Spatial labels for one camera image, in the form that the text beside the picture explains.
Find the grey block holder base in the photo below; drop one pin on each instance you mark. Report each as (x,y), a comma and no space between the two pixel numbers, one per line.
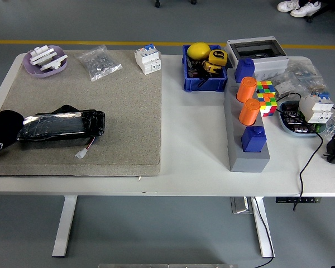
(248,163)

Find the white shoe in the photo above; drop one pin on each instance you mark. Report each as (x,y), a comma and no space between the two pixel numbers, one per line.
(287,5)
(305,9)

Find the dark brown electronic part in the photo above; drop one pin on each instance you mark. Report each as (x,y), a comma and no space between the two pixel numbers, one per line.
(195,69)

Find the blue plastic block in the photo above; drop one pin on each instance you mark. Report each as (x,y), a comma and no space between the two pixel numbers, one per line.
(252,141)
(244,71)

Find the clear bag of screws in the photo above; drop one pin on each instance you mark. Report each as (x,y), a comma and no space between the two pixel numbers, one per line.
(97,62)

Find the large clear bag of parts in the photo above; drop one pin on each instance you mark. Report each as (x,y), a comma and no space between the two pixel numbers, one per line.
(304,72)

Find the light blue bowl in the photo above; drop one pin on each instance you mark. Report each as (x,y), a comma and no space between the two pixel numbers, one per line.
(301,134)

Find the black film-wrapped panel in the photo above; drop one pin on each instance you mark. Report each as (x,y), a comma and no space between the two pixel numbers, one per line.
(58,125)

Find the multicolour puzzle cube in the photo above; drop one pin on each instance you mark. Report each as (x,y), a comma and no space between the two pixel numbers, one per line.
(266,97)

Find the yellow black tape measure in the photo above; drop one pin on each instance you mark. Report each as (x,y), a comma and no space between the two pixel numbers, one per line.
(216,57)

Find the grey electrical enclosure box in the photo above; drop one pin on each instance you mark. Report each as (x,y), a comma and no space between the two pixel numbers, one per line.
(270,65)

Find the black rag with white print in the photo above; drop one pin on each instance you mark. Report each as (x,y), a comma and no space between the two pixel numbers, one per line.
(5,125)

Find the white table leg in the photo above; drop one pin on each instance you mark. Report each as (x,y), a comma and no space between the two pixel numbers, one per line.
(65,223)
(261,234)

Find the black office chair base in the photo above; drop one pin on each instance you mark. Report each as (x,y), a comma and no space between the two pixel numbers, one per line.
(329,7)

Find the white plastic switch part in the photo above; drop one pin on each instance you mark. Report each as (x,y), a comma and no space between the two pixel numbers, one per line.
(42,54)
(54,62)

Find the purple plastic tray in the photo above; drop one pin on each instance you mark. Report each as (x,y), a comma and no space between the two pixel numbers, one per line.
(33,71)

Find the grey control box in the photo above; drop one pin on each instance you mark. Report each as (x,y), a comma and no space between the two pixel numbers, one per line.
(240,205)

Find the dark brown packets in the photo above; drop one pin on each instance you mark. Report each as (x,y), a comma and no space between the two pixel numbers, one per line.
(291,117)

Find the blue plastic bin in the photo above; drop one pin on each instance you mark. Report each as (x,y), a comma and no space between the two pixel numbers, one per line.
(203,85)

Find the yellow round ball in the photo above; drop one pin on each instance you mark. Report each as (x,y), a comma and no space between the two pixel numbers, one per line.
(198,50)

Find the black table control panel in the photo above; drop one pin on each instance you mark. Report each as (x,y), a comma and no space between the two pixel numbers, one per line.
(296,200)

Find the grey-brown mat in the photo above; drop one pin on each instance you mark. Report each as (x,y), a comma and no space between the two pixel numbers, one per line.
(114,83)

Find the white circuit breaker blue switch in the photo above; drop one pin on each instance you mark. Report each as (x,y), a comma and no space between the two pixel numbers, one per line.
(146,60)
(314,110)

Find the orange plastic cylinder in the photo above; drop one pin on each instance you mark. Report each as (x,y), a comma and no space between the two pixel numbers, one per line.
(248,113)
(245,90)

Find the small clear bag white parts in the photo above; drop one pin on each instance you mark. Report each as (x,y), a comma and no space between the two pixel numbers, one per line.
(282,88)

